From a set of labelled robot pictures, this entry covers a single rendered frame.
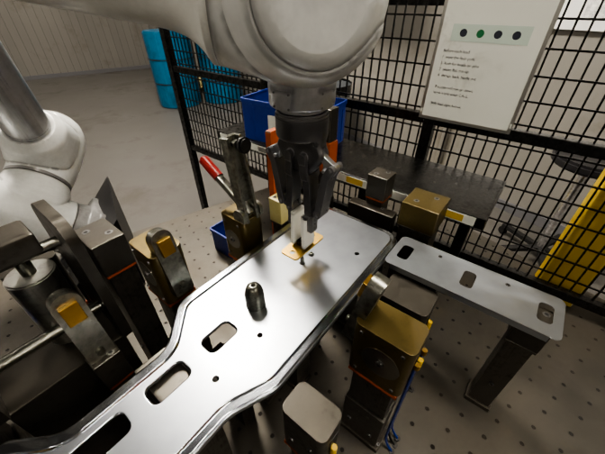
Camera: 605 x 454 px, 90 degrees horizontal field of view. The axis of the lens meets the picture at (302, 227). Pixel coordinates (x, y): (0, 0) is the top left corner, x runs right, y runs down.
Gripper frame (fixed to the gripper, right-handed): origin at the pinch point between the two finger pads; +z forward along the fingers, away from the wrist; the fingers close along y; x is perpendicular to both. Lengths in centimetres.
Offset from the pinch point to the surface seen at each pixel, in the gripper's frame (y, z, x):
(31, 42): -875, 39, 195
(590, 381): 57, 39, 35
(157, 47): -448, 22, 231
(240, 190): -13.8, -3.1, -1.4
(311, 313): 8.3, 8.8, -8.3
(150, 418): 2.2, 8.8, -32.8
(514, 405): 44, 39, 18
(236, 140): -14.6, -12.2, -0.2
